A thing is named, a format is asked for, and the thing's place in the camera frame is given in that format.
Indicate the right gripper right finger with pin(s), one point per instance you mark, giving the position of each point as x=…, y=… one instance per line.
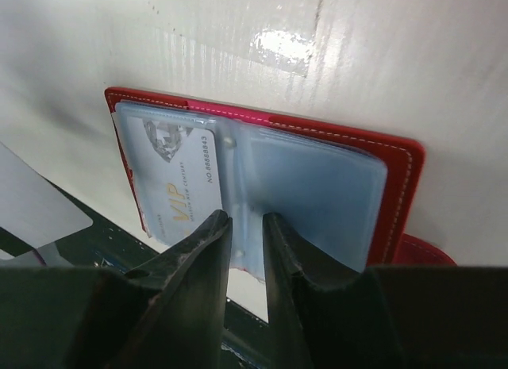
x=322, y=314

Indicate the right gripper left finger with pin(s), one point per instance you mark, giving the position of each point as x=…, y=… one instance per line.
x=166, y=313

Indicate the red leather card holder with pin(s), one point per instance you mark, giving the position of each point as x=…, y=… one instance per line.
x=404, y=159

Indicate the white stripe card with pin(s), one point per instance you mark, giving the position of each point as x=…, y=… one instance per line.
x=32, y=209

